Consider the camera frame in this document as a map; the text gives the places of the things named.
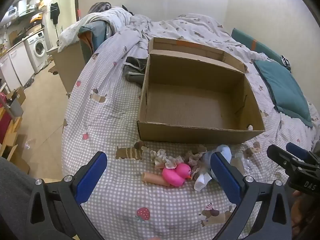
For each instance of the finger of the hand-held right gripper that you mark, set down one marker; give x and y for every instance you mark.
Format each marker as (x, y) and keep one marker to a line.
(278, 156)
(298, 152)

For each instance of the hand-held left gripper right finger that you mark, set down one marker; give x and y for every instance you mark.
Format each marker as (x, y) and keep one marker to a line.
(225, 177)

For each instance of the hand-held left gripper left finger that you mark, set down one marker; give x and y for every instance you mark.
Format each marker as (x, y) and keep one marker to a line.
(92, 172)

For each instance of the clear plastic packet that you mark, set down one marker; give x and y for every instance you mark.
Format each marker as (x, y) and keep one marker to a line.
(237, 163)

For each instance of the light blue fluffy sock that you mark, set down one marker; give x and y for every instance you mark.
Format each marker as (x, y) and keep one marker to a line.
(225, 152)

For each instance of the pink rubber duck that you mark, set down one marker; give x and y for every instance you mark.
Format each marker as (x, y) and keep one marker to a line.
(172, 176)

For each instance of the white sock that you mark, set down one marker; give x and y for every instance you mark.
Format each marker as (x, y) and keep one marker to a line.
(202, 181)

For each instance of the peach tube toy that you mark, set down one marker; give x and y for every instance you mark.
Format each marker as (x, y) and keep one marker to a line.
(152, 177)

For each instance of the teal pillow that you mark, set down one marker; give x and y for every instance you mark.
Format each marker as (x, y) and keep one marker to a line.
(282, 90)

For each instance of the person's grey clothing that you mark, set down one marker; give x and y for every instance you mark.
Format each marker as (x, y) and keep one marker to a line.
(15, 192)

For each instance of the black and white small object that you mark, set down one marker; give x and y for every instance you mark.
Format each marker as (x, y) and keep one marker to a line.
(285, 62)

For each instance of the grey bin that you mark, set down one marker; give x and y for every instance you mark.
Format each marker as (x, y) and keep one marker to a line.
(15, 107)

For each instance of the red bag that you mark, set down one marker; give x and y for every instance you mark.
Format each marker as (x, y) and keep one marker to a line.
(3, 120)

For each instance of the small cardboard box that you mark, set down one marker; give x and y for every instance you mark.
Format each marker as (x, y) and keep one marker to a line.
(18, 95)

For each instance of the large cardboard panel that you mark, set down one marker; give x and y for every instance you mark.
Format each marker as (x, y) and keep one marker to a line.
(66, 65)

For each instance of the dark grey clothing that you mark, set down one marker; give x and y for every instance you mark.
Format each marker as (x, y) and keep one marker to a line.
(133, 68)

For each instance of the teal headboard cushion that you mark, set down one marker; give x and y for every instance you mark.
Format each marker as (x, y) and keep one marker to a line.
(260, 45)

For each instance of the white cabinet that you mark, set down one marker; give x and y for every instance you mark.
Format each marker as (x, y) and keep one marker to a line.
(15, 62)

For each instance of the white washing machine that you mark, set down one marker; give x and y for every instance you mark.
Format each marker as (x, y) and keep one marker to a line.
(37, 46)

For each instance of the teal folded blanket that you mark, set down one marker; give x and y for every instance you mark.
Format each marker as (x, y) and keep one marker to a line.
(97, 33)

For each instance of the white printed duvet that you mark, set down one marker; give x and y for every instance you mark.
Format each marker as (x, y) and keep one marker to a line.
(160, 27)

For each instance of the black hanging jacket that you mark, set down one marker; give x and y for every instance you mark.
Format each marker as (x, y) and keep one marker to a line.
(55, 11)

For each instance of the dark striped pillow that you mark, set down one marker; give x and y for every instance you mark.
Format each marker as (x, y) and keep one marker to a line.
(100, 7)

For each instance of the wooden shelf frame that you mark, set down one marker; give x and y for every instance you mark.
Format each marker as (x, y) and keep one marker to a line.
(13, 140)

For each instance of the cluttered wall shelf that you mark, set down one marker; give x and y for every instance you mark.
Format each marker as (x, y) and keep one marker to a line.
(30, 11)

